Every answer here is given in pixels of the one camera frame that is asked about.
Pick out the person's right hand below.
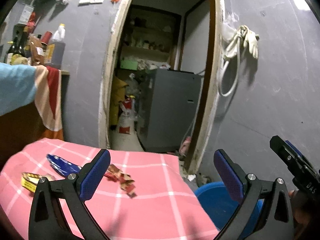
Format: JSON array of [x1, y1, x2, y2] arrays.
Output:
[[289, 190, 319, 239]]

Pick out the blue plastic basin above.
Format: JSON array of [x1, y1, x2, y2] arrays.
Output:
[[194, 181, 264, 240]]

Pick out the red torn wrapper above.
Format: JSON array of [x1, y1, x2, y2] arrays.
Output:
[[104, 164, 136, 198]]

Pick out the blue snack wrapper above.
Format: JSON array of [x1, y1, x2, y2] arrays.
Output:
[[46, 154, 82, 178]]

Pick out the pink checkered tablecloth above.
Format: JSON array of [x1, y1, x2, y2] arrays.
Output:
[[1, 139, 218, 239]]

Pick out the yellow snack wrapper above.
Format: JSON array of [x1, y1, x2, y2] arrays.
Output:
[[21, 172, 56, 193]]

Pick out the white red sack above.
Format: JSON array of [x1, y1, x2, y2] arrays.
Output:
[[116, 95, 136, 134]]

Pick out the brown wooden cabinet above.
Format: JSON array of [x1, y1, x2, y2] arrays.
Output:
[[1, 101, 63, 166]]

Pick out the yellow bag in storeroom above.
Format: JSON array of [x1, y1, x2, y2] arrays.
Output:
[[109, 76, 129, 126]]

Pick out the red cream striped cloth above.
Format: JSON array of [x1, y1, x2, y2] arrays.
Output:
[[34, 65, 62, 132]]

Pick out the light blue towel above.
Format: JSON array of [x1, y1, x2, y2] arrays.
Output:
[[0, 63, 37, 116]]

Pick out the white rubber glove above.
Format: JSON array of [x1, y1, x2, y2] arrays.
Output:
[[222, 24, 259, 60]]

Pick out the green box on shelf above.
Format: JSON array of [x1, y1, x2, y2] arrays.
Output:
[[120, 60, 138, 70]]

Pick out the large soy sauce jug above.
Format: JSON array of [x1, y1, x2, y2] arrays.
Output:
[[45, 23, 66, 69]]

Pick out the dark glass bottle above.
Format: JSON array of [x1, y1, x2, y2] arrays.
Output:
[[4, 36, 25, 65]]

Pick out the red paper cup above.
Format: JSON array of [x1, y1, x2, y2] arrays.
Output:
[[41, 31, 53, 45]]

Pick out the white hose loop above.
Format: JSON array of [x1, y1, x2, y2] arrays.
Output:
[[217, 37, 242, 98]]

